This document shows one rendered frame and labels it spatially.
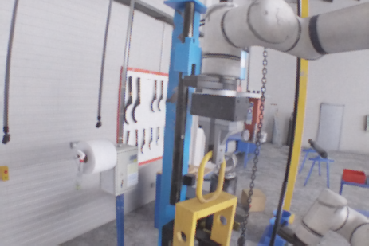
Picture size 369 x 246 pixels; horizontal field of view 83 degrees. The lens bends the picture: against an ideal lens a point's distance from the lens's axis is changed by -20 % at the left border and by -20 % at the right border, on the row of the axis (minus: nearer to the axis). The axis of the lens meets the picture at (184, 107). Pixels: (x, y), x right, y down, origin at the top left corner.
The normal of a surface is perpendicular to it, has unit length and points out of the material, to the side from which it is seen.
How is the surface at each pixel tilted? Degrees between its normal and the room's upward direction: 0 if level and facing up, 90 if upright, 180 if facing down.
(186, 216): 90
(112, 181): 90
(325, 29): 100
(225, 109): 90
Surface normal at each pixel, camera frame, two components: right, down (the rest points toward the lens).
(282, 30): 0.40, 0.18
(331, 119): -0.48, 0.01
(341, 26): -0.88, 0.14
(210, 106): -0.75, -0.02
